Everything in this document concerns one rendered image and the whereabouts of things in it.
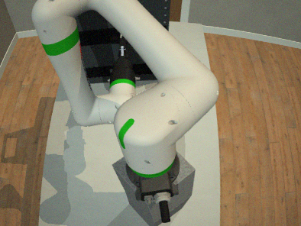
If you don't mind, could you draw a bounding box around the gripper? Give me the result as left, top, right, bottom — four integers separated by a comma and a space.
113, 35, 133, 70

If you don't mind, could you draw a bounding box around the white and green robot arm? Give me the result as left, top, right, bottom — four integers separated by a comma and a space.
31, 0, 219, 223

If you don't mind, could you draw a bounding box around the black open-frame rack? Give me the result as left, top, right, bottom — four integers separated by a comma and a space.
76, 0, 170, 84

